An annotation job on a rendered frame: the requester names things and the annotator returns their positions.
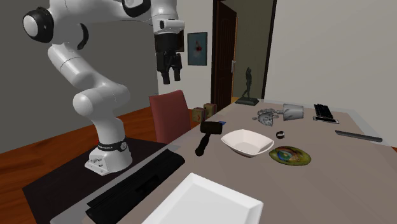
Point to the long black bar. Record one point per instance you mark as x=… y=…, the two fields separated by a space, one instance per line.
x=358 y=136

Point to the small blue card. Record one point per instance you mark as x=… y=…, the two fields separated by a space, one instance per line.
x=222 y=123

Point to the silver ornate strainer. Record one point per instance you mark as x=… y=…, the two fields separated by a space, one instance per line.
x=266 y=118

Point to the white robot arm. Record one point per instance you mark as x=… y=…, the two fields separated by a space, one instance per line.
x=93 y=80

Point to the framed wall picture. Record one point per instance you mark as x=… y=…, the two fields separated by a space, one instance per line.
x=197 y=48

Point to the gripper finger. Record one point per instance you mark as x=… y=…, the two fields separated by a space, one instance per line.
x=164 y=69
x=176 y=66

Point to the wooden cube box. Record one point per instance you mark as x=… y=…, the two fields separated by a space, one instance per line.
x=211 y=109
x=198 y=114

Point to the black mallet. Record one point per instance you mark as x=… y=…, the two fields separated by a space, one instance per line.
x=208 y=131

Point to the dark brown door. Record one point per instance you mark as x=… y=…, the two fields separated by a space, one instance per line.
x=224 y=56

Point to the dark standing figure statue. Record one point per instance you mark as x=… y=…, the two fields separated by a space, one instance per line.
x=248 y=83

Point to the grey marbled cup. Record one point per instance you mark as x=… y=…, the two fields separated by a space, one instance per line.
x=293 y=112

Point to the black remote control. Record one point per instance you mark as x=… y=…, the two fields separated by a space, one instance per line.
x=323 y=111

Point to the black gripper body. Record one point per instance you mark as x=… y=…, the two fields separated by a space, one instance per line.
x=169 y=42

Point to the red chair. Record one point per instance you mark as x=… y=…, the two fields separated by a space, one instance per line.
x=170 y=118

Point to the dark robot stand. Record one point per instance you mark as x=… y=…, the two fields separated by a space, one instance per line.
x=62 y=186

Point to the green multicoloured oval plate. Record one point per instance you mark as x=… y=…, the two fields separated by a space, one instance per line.
x=290 y=155

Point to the white angular bowl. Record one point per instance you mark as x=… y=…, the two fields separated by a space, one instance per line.
x=248 y=142

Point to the white rectangular tray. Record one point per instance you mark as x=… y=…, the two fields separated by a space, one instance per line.
x=201 y=204

